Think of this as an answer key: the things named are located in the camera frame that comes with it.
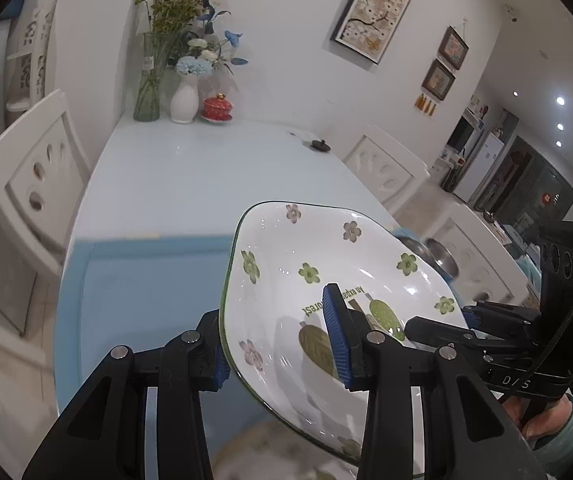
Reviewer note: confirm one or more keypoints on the white carved chair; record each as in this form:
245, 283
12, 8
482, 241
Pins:
471, 240
366, 160
24, 135
6, 410

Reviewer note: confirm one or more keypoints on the yellow tassel ornament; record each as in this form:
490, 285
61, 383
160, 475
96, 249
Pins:
426, 105

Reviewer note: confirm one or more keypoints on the white ceramic vase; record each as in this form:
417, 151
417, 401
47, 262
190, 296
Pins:
185, 102

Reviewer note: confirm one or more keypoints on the small black pot lid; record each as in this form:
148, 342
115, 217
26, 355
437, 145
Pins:
319, 145

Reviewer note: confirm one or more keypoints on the light blue textured mat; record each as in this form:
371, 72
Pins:
141, 335

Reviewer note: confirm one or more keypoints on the white refrigerator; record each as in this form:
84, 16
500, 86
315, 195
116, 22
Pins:
481, 170

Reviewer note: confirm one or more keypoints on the blue steel bowl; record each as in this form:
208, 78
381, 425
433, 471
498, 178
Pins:
444, 259

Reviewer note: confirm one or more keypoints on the person's right hand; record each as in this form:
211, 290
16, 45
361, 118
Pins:
541, 422

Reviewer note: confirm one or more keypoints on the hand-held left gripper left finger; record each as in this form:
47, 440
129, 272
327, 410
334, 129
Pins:
223, 374

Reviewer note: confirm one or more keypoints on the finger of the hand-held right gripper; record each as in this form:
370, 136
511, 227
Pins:
441, 332
506, 317

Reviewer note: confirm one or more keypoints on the dark glass door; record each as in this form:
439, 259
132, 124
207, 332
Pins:
526, 180

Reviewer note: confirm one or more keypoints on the red rimmed saucer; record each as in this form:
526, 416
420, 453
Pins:
216, 120

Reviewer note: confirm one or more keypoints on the white openwork cabinet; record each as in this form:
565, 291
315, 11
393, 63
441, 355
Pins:
31, 60

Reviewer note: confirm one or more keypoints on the white floral plate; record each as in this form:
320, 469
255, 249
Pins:
276, 260

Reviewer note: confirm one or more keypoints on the small framed picture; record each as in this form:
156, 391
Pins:
454, 49
439, 80

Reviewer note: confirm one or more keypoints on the clear glass vase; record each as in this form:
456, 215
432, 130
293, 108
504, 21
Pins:
147, 95

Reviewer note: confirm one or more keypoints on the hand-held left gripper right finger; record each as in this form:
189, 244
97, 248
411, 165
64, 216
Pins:
336, 335

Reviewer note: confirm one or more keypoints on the red lidded teacup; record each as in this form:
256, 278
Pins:
217, 106

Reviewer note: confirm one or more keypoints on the butterfly wall picture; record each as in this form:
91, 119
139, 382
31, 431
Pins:
379, 7

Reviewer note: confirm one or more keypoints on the blue artificial flower bouquet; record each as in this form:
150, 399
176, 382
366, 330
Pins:
206, 55

